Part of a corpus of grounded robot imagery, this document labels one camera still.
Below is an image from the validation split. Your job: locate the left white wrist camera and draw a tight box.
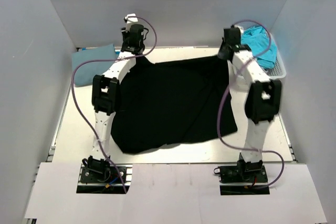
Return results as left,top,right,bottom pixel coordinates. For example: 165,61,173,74
124,13,139,32

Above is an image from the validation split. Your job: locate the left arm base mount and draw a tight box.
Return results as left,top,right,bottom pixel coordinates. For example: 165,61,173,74
76,156,132,194

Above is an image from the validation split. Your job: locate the folded light blue t-shirt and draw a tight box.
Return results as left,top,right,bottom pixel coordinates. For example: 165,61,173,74
71,43,119,87

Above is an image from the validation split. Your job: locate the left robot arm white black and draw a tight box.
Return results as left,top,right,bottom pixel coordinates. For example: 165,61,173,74
83,22,149,182

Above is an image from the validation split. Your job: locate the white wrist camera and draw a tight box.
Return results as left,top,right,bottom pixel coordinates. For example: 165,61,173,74
231,25,244,33
124,13,139,32

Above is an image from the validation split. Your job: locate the black t-shirt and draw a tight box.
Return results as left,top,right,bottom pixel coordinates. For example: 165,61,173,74
111,56,237,154

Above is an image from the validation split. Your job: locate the turquoise t-shirt in basket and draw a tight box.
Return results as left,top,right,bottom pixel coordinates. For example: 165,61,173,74
241,26,277,70

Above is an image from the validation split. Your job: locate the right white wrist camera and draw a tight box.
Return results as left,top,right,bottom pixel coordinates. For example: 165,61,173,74
231,25,244,33

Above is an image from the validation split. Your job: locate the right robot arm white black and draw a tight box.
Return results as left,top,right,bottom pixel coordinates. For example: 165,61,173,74
218,25,282,182

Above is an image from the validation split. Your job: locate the white plastic basket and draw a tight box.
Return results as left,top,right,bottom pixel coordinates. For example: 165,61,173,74
264,49,287,79

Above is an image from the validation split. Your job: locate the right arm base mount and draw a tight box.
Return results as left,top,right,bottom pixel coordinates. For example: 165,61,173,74
213,159,270,196

